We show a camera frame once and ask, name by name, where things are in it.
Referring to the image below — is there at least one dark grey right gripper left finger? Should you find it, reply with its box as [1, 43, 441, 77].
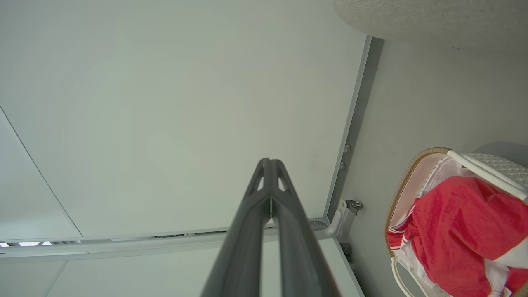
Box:
[201, 158, 272, 297]

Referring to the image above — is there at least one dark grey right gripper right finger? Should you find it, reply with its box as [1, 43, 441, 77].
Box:
[271, 159, 341, 297]

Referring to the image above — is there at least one red garment with white trim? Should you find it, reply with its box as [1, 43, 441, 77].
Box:
[386, 176, 528, 297]

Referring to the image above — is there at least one grey fabric sofa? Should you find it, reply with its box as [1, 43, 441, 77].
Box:
[332, 0, 528, 56]

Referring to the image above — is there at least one pale pink basket liner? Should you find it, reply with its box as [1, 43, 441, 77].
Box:
[390, 153, 450, 229]

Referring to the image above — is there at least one grey wheeled partition frame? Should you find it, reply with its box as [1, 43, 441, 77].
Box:
[0, 199, 348, 261]

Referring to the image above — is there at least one grey partition base rail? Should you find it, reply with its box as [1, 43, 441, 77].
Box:
[324, 35, 385, 221]

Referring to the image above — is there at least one wicker laundry basket white frame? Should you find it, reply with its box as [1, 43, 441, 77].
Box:
[384, 147, 528, 297]

